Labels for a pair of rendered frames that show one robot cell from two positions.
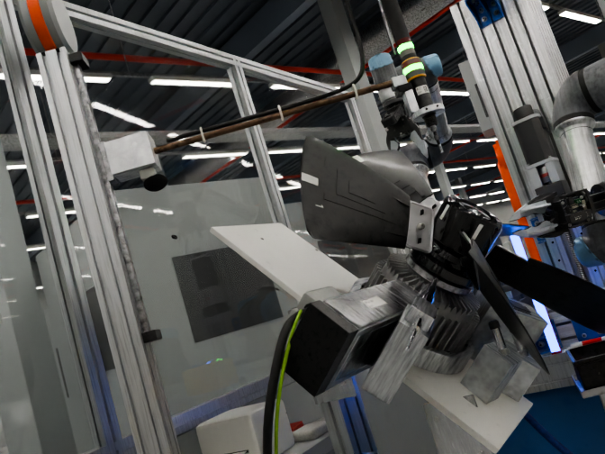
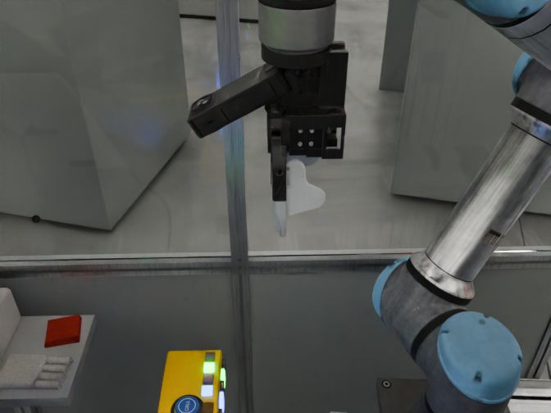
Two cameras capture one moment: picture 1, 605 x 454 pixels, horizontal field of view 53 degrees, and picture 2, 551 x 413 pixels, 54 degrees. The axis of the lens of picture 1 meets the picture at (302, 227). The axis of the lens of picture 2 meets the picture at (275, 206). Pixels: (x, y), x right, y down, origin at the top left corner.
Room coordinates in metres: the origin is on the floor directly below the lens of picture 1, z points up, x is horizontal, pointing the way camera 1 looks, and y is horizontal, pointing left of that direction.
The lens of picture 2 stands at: (1.53, -0.82, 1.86)
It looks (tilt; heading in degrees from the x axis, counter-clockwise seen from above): 35 degrees down; 57
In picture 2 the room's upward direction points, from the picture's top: straight up
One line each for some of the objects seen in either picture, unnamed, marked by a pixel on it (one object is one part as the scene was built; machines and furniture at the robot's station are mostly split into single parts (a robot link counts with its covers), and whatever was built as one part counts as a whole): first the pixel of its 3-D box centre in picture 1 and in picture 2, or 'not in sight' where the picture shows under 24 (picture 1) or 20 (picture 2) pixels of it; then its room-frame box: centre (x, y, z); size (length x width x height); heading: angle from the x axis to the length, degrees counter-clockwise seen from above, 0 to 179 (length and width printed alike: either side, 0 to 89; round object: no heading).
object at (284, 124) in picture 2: (401, 120); (302, 99); (1.85, -0.39, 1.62); 0.09 x 0.08 x 0.12; 149
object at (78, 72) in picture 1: (113, 194); not in sight; (1.22, 0.35, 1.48); 0.05 x 0.03 x 0.62; 4
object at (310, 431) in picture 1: (318, 427); (34, 371); (1.50, 0.11, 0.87); 0.15 x 0.09 x 0.02; 145
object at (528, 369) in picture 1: (511, 370); not in sight; (1.23, -0.31, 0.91); 0.12 x 0.08 x 0.12; 59
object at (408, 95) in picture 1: (417, 95); not in sight; (1.26, -0.32, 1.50); 0.09 x 0.07 x 0.10; 94
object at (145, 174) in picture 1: (155, 179); not in sight; (1.22, 0.26, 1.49); 0.05 x 0.04 x 0.05; 94
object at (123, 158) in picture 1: (130, 158); not in sight; (1.22, 0.30, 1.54); 0.10 x 0.07 x 0.08; 94
